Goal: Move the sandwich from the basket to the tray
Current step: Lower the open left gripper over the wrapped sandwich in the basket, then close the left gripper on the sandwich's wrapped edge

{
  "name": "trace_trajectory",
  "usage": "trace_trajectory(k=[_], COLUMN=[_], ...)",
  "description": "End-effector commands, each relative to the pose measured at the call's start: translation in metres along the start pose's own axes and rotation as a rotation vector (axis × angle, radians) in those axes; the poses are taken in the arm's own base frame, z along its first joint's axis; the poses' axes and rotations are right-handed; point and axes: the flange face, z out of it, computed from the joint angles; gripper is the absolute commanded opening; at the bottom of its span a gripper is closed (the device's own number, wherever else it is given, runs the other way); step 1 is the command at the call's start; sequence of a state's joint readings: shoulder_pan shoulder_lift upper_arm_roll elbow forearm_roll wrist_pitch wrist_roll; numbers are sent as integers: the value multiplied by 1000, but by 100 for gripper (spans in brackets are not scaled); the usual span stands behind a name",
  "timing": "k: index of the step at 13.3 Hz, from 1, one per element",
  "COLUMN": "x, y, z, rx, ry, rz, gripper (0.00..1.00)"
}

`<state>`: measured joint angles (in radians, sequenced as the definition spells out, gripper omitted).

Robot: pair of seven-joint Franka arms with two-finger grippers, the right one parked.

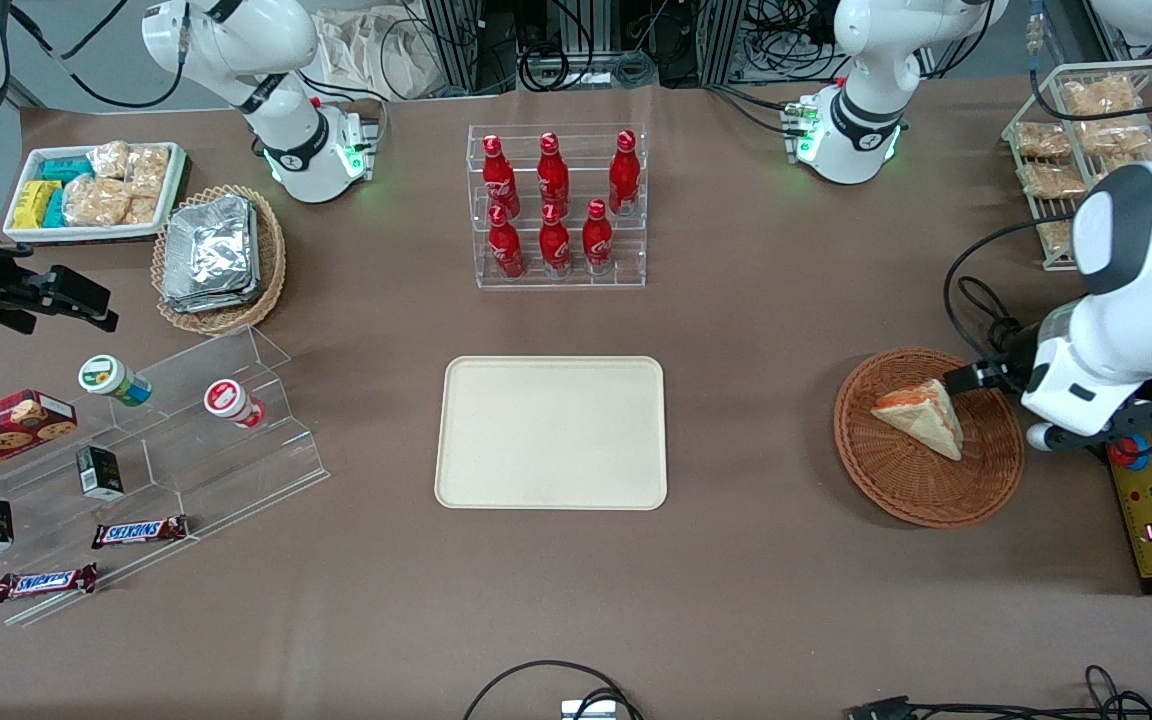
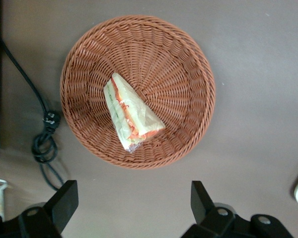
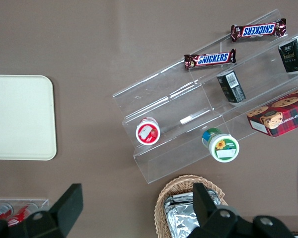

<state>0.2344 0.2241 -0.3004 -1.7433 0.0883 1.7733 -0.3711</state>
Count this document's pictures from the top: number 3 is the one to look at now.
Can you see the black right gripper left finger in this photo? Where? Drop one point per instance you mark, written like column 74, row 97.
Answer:
column 64, row 210

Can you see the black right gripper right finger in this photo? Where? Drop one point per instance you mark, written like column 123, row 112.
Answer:
column 203, row 205

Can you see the foil-wrapped sandwich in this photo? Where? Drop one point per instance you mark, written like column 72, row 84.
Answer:
column 178, row 218
column 182, row 195

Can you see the woven wicker basket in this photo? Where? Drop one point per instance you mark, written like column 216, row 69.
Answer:
column 173, row 188

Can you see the cream plastic tray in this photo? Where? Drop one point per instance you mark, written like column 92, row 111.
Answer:
column 20, row 116

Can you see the clear acrylic can holder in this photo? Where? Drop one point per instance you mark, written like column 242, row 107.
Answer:
column 43, row 202

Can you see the red soda can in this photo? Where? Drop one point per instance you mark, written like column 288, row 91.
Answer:
column 0, row 210
column 21, row 214

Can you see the green sunflower yogurt cup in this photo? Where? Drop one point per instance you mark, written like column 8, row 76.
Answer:
column 222, row 146

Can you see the red strawberry yogurt cup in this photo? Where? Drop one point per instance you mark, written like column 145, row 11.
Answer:
column 148, row 132

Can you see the clear acrylic stepped shelf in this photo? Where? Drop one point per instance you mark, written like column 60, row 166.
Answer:
column 178, row 109

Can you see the red tartan cookie box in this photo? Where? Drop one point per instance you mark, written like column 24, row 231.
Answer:
column 280, row 116

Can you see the dark green box with barcode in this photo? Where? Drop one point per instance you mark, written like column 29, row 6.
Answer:
column 232, row 86

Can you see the Snickers bar upright print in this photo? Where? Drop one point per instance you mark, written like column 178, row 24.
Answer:
column 211, row 59

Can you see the dark green box gold print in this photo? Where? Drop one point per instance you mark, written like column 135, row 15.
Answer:
column 291, row 58

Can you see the Snickers bar upside-down print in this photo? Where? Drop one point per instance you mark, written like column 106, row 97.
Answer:
column 258, row 30

